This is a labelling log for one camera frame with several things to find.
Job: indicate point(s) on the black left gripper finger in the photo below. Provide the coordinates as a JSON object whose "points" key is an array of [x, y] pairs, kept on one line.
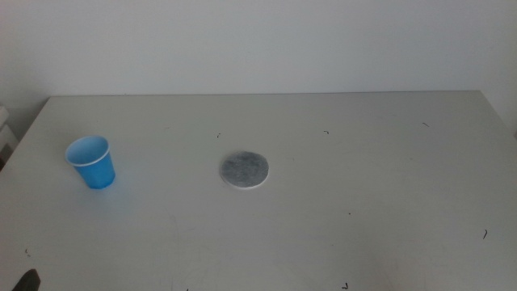
{"points": [[30, 282]]}

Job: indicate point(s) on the blue plastic cup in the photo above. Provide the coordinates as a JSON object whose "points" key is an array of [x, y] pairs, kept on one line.
{"points": [[95, 171]]}

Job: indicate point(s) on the round grey cup mat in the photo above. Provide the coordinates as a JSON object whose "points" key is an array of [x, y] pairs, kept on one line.
{"points": [[244, 169]]}

